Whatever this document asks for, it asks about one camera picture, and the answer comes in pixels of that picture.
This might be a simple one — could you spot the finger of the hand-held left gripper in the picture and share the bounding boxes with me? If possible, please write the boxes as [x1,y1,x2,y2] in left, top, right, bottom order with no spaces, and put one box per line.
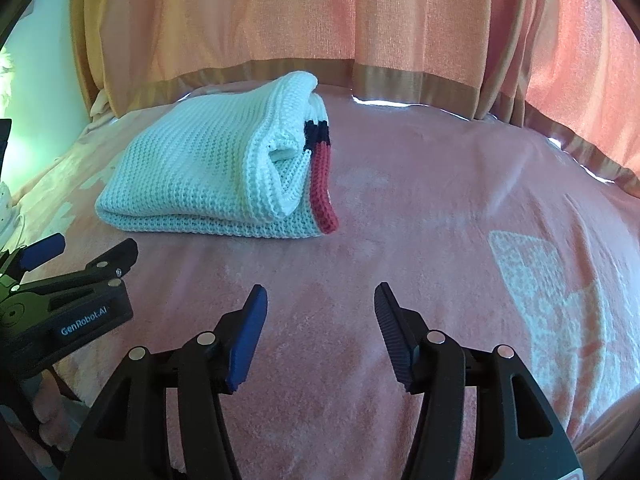
[25,238,140,307]
[18,233,67,272]

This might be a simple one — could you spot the pink printed blanket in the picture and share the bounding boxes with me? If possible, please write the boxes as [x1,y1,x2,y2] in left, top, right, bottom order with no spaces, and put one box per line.
[10,85,640,480]

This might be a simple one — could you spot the orange pink curtain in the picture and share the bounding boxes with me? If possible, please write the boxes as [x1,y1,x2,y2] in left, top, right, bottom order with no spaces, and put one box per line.
[69,0,640,187]

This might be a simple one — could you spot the white knitted striped sweater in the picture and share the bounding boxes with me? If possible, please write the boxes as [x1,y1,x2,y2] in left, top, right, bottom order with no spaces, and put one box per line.
[94,71,342,240]

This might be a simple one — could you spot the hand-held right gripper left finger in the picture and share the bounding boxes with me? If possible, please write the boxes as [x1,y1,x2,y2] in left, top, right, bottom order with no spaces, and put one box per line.
[60,284,269,480]

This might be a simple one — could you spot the white dotted round object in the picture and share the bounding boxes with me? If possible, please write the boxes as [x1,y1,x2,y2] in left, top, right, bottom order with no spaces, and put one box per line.
[0,179,25,250]

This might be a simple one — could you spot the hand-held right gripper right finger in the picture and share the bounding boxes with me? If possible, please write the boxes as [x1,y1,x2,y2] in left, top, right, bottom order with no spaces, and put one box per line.
[374,282,582,480]

